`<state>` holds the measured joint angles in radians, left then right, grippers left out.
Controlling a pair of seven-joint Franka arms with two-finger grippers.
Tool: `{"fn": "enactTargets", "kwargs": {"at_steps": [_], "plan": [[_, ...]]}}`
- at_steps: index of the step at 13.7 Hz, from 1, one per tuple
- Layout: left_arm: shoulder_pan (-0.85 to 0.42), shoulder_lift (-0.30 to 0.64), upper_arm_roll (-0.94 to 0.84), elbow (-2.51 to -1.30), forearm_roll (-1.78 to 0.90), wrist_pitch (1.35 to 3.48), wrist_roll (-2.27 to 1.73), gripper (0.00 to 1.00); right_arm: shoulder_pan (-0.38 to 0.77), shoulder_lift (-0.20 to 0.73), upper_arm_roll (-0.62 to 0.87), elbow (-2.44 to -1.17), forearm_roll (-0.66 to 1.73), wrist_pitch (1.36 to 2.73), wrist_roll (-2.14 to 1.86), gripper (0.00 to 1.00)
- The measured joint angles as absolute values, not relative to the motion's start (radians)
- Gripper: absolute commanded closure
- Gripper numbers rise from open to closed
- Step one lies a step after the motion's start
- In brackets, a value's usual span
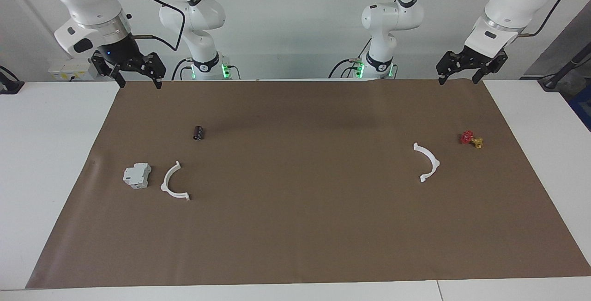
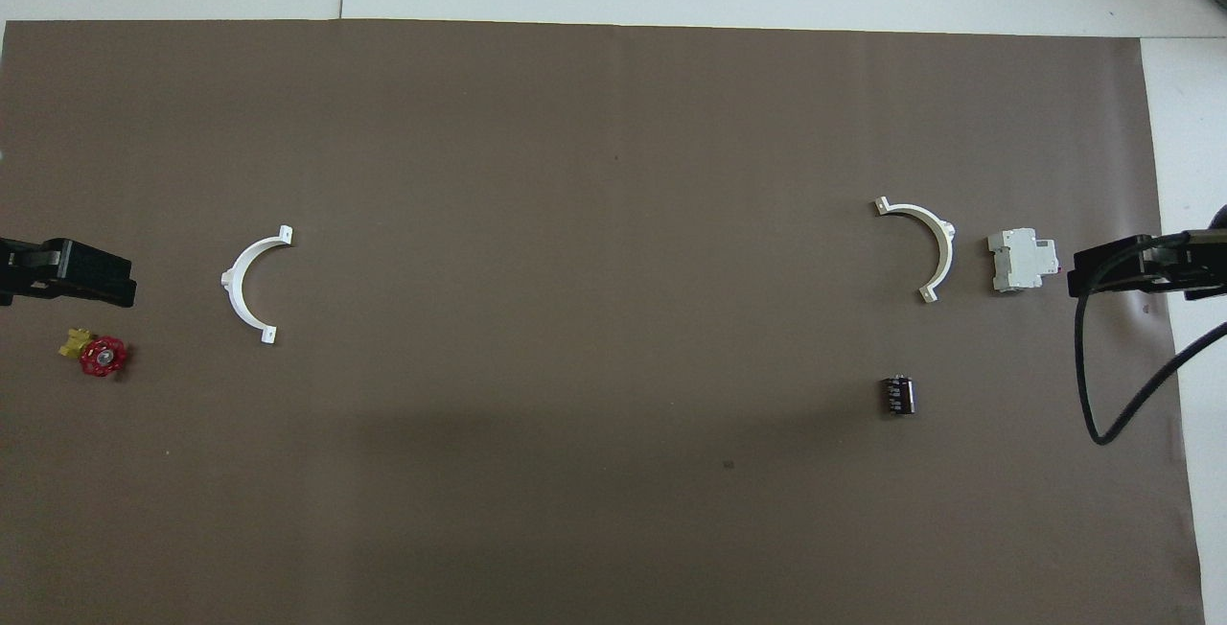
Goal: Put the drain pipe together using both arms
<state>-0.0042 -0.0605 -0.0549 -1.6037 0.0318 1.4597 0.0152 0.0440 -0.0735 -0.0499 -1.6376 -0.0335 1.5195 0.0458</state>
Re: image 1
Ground white power strip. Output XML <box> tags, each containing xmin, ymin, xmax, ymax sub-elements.
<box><xmin>48</xmin><ymin>58</ymin><xmax>100</xmax><ymax>81</ymax></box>

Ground brown paper table mat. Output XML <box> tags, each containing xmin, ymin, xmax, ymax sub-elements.
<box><xmin>25</xmin><ymin>79</ymin><xmax>591</xmax><ymax>289</ymax></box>

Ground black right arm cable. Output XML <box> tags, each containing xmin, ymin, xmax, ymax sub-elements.
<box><xmin>121</xmin><ymin>0</ymin><xmax>186</xmax><ymax>52</ymax></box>

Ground grey circuit breaker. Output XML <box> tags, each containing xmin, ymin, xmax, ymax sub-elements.
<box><xmin>122</xmin><ymin>163</ymin><xmax>152</xmax><ymax>189</ymax></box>

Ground red and brass valve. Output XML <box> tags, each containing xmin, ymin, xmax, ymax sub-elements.
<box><xmin>459</xmin><ymin>130</ymin><xmax>484</xmax><ymax>149</ymax></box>

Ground black table clamp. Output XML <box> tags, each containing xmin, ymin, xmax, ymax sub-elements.
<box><xmin>0</xmin><ymin>66</ymin><xmax>24</xmax><ymax>95</ymax></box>

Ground black stand leg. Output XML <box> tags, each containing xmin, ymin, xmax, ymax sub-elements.
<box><xmin>538</xmin><ymin>42</ymin><xmax>591</xmax><ymax>90</ymax></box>

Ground white half-ring pipe clamp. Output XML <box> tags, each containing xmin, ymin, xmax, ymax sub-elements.
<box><xmin>413</xmin><ymin>143</ymin><xmax>440</xmax><ymax>183</ymax></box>
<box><xmin>161</xmin><ymin>161</ymin><xmax>191</xmax><ymax>201</ymax></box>

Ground blue crate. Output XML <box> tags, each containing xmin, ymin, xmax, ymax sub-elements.
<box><xmin>569</xmin><ymin>86</ymin><xmax>591</xmax><ymax>132</ymax></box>

